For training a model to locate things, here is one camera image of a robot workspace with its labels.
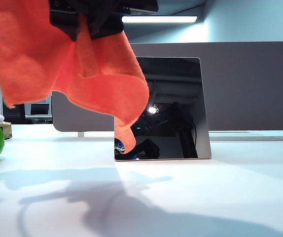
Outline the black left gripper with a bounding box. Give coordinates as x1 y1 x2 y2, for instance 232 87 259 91
49 0 159 42

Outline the orange microfiber cloth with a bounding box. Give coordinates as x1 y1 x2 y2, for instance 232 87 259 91
0 0 150 126

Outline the square standing table mirror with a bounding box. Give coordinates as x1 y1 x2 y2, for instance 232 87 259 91
113 56 212 162

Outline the open background laptop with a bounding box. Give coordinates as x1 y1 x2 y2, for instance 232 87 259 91
30 103 50 116

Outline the white background desk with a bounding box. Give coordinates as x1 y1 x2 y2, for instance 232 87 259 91
24 113 53 123

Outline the black office chair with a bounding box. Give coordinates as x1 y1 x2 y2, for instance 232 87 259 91
2 102 26 124

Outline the brown cardboard box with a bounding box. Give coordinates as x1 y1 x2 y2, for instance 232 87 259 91
0 121 13 140

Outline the grey desk partition panel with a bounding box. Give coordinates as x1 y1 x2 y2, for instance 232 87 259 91
50 41 283 131

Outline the white desk cable lid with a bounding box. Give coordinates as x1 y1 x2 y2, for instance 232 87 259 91
209 134 283 142

